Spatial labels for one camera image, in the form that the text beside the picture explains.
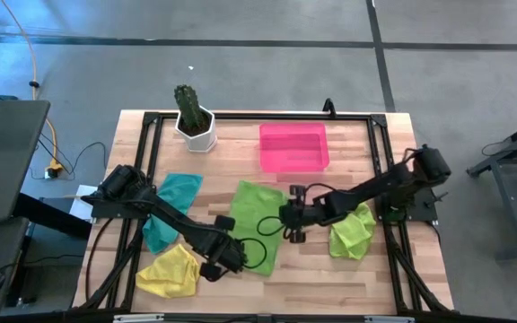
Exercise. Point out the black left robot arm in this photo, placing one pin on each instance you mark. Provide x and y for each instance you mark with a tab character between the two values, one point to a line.
169	213

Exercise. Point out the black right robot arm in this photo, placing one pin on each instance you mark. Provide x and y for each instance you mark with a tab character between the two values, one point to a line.
375	186

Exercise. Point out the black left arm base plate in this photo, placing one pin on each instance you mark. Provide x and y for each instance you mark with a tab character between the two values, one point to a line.
106	210

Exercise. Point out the yellow microfiber towel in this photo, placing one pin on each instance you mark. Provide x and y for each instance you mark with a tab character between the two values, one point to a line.
169	273

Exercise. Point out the dark metal cart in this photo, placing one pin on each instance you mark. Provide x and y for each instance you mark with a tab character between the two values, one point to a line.
510	202

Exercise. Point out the pink translucent plastic basket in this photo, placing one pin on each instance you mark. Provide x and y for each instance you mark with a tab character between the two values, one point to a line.
294	148

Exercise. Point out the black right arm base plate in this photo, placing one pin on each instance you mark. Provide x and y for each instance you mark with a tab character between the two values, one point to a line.
420	211

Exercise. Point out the silver table edge bracket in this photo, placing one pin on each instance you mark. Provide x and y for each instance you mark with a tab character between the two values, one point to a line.
137	318
388	319

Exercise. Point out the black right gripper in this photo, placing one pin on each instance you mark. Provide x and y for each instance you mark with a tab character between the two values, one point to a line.
303	215

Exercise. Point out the lime green microfiber towel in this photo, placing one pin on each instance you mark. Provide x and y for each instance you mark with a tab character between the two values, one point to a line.
353	238

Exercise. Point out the white faceted plant pot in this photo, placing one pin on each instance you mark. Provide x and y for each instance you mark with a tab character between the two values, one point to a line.
200	139

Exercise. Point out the green cactus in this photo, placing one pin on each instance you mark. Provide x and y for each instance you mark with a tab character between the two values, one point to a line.
189	105

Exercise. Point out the white paper sheet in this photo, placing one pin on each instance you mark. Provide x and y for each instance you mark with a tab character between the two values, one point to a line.
81	202

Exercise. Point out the grey desk top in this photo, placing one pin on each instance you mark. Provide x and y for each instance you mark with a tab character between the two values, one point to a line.
7	157

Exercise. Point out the teal microfiber towel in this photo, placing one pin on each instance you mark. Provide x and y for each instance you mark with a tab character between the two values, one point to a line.
177	193

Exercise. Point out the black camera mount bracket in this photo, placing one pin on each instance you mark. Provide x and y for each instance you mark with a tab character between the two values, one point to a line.
329	107

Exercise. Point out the black desk beam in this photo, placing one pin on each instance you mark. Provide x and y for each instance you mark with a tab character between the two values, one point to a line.
52	215

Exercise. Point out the yellow power plug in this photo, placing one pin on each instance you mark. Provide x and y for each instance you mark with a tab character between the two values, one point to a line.
54	170

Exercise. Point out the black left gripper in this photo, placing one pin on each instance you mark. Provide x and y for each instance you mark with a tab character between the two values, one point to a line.
227	255

